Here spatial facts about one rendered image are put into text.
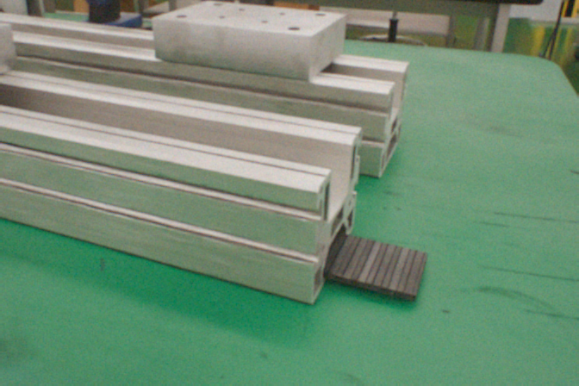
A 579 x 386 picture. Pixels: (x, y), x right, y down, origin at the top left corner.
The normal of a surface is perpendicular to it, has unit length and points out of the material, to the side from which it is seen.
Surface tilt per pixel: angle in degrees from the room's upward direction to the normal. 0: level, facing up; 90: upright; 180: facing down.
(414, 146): 0
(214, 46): 90
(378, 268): 0
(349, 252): 0
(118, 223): 90
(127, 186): 90
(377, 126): 90
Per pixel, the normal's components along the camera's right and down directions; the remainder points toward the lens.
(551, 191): 0.03, -0.90
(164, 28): -0.37, 0.41
